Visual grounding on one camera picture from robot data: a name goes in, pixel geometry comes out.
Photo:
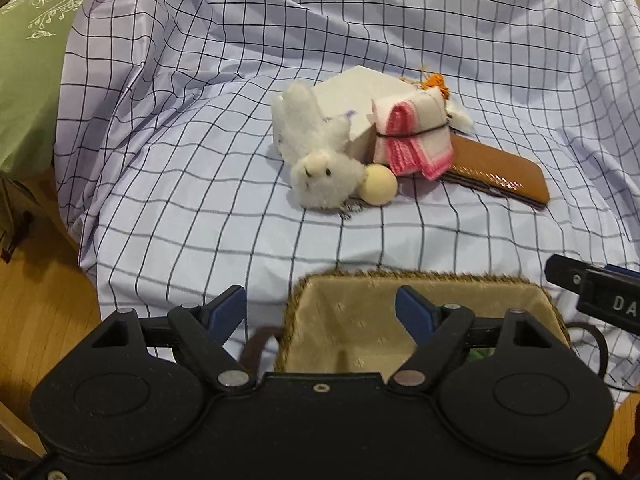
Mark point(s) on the woven basket with beige liner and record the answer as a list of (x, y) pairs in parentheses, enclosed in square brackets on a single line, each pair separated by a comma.
[(350, 310)]

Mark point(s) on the white cardboard box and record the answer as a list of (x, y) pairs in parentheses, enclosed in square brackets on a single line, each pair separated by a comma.
[(350, 90)]

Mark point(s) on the green plush duck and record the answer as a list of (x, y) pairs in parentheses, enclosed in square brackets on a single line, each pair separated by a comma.
[(479, 355)]

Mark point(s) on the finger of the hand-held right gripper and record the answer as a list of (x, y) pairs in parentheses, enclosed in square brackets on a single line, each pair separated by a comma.
[(565, 271), (620, 272)]

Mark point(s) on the pink-edged handkerchief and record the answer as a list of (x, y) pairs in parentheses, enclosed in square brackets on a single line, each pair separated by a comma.
[(420, 110)]

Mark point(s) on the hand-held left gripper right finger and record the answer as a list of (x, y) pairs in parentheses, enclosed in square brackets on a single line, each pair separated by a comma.
[(415, 310)]

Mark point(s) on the white plush rabbit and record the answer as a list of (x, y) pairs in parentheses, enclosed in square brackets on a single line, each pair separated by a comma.
[(325, 175)]

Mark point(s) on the pale wooden ball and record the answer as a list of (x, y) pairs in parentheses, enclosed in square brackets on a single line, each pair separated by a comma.
[(381, 186)]

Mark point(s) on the green cushion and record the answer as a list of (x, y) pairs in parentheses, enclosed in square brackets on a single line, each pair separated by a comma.
[(30, 85)]

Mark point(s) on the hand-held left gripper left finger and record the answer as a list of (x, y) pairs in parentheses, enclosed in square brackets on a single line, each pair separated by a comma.
[(230, 310)]

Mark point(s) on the white checked cloth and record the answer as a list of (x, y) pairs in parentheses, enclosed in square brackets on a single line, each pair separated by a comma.
[(200, 110)]

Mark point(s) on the brown leather wallet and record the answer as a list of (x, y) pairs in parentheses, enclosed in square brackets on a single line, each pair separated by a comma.
[(500, 170)]

